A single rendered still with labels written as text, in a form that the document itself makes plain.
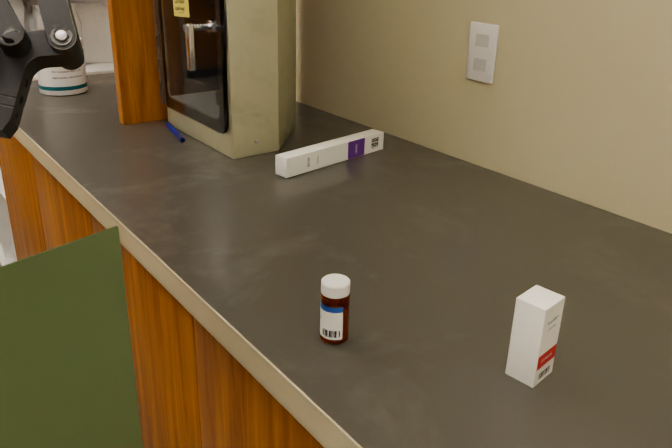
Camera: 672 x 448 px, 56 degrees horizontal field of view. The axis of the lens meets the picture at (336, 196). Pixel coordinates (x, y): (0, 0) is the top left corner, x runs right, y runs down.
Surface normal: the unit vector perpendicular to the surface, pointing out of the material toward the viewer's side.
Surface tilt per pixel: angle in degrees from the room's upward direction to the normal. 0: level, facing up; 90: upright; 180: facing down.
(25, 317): 90
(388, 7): 90
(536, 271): 0
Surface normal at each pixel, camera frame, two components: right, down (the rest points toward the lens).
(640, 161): -0.79, 0.21
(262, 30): 0.61, 0.31
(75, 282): 0.78, 0.25
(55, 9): 0.24, -0.18
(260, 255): 0.03, -0.93
